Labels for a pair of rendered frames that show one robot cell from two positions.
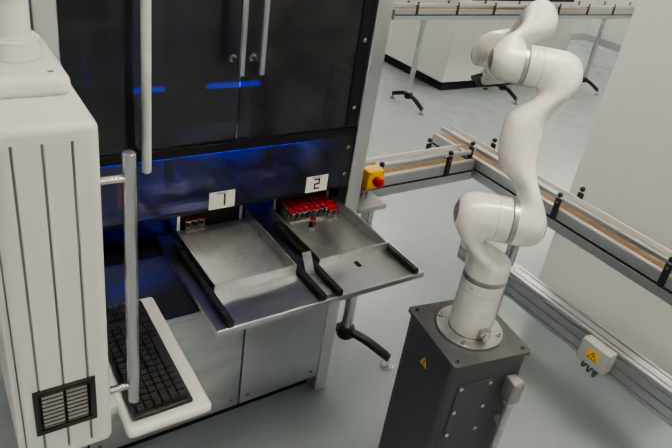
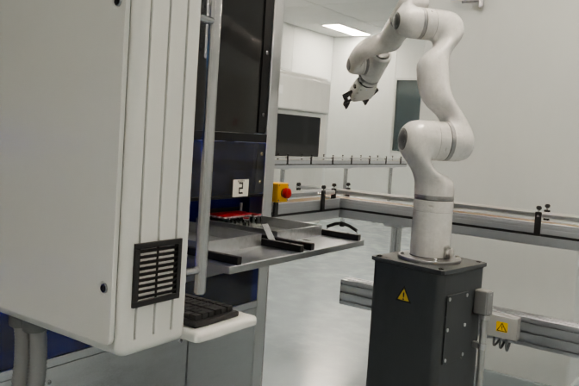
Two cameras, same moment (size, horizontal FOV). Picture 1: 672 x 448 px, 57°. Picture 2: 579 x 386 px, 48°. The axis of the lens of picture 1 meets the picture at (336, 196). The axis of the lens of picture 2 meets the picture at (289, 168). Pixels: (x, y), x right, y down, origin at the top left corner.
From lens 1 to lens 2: 104 cm
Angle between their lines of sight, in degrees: 30
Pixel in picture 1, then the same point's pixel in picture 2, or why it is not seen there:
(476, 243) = (428, 158)
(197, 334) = (146, 363)
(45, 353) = (150, 193)
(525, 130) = (438, 63)
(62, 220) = (177, 40)
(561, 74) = (451, 21)
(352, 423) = not seen: outside the picture
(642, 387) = (551, 339)
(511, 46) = (411, 6)
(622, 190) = not seen: hidden behind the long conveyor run
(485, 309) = (445, 223)
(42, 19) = not seen: outside the picture
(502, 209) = (440, 125)
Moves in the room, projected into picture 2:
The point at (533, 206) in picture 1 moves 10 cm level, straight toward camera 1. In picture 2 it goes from (462, 119) to (470, 118)
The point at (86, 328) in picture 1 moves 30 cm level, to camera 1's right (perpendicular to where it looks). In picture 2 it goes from (180, 172) to (328, 179)
